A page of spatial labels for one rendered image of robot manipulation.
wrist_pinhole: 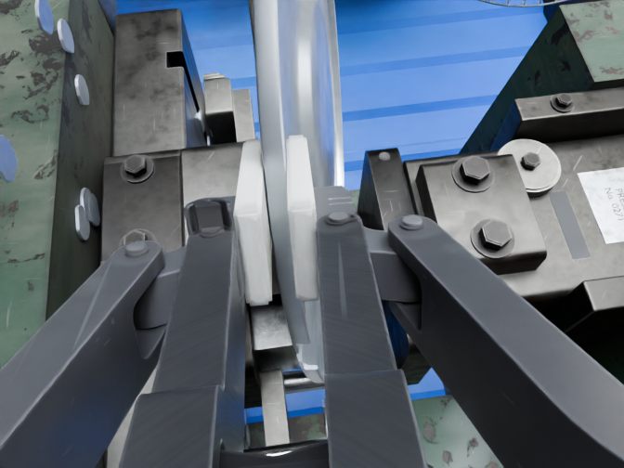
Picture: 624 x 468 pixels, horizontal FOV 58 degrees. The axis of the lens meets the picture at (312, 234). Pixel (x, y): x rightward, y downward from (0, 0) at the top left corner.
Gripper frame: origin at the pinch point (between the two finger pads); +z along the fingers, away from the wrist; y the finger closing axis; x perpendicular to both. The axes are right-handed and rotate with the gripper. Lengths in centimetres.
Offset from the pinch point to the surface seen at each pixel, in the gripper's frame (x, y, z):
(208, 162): -5.1, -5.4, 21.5
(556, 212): -13.8, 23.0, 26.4
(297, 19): 5.0, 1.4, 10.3
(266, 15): 5.9, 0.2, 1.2
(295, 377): -30.0, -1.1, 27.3
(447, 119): -47, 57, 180
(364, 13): -13, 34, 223
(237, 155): -4.9, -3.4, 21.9
